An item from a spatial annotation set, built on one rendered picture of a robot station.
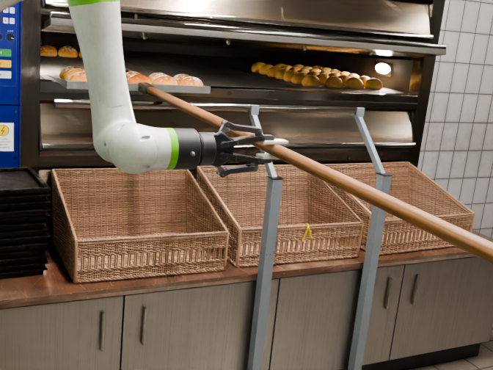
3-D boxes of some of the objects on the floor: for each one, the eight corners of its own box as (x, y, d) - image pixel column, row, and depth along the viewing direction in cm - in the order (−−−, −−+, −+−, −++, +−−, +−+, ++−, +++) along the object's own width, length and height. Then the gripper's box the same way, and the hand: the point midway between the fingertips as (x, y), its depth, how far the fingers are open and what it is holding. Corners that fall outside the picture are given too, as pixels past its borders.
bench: (-79, 385, 257) (-83, 243, 242) (411, 310, 367) (428, 210, 353) (-73, 480, 209) (-78, 310, 194) (488, 362, 319) (513, 247, 305)
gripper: (191, 111, 153) (281, 113, 164) (185, 178, 157) (273, 176, 168) (205, 117, 147) (296, 119, 158) (198, 187, 151) (288, 184, 162)
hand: (272, 148), depth 161 cm, fingers closed on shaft, 3 cm apart
